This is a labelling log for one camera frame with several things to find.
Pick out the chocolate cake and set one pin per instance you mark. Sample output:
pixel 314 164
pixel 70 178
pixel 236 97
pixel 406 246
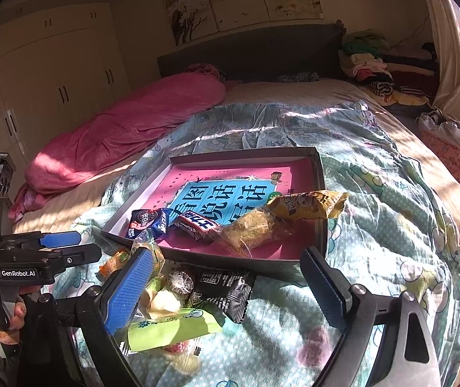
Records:
pixel 181 282

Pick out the light green snack packet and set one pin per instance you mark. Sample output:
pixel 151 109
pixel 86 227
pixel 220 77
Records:
pixel 165 328

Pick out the dark blue cookie packet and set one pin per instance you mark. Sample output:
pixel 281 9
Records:
pixel 145 219

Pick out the bed with beige sheet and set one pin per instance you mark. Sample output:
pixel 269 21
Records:
pixel 294 88

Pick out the cartoon printed teal blanket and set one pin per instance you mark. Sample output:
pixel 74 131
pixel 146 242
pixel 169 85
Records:
pixel 375 229

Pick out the cream wardrobe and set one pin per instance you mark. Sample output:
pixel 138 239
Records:
pixel 52 68

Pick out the yellow snack packet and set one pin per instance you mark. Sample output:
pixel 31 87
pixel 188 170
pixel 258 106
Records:
pixel 306 205

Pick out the person's left hand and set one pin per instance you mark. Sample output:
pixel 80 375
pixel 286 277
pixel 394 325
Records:
pixel 20 314

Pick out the tree wall painting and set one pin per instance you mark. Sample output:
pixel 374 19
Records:
pixel 234 0

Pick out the pink floral bag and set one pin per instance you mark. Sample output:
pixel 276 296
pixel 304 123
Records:
pixel 447 153

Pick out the dark bed headboard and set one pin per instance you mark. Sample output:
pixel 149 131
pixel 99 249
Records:
pixel 254 52

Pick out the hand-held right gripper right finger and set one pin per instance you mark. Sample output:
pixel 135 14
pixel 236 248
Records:
pixel 326 286

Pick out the cream yellow wrapped snack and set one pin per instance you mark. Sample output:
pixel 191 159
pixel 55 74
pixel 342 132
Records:
pixel 161 302

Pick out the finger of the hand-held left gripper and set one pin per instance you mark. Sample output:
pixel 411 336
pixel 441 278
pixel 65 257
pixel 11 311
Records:
pixel 81 254
pixel 58 240

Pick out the dark cardboard box pink inside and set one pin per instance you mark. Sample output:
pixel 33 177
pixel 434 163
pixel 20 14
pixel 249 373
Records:
pixel 294 169

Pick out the pink quilt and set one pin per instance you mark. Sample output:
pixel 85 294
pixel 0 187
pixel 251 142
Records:
pixel 113 137

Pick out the beige curtain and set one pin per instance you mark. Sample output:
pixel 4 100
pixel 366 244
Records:
pixel 451 48

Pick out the pile of folded clothes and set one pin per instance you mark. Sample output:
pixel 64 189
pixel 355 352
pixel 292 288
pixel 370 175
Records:
pixel 367 64

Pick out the orange snack packet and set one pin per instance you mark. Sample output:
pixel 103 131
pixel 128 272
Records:
pixel 115 264

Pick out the black snack packet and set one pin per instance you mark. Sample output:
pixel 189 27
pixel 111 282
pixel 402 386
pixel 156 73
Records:
pixel 226 290

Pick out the brown chocolate bar packet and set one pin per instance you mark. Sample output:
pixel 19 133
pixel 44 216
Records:
pixel 195 225

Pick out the red candy in clear wrapper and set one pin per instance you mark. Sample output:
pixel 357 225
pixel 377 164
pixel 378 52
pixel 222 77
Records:
pixel 177 348

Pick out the fluffy bread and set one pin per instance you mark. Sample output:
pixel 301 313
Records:
pixel 250 229

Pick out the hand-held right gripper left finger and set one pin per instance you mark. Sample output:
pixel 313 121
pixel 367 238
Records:
pixel 129 290

